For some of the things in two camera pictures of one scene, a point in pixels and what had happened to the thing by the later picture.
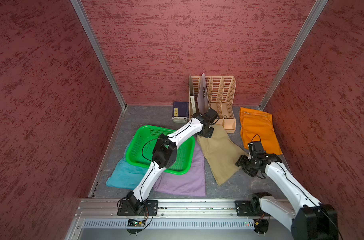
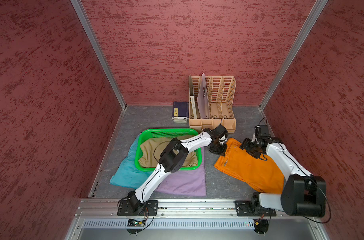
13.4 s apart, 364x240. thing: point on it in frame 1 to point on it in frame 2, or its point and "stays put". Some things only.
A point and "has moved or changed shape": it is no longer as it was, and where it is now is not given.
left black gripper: [209, 134] to [221, 152]
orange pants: [257, 125] to [257, 174]
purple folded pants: [191, 184] stays put
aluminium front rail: [97, 219] stays put
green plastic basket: [143, 139] has moved or changed shape
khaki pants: [221, 153] to [150, 149]
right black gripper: [240, 161] to [245, 144]
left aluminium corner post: [85, 19] stays put
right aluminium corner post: [315, 11] stays put
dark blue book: [180, 109] stays put
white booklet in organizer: [193, 105] stays put
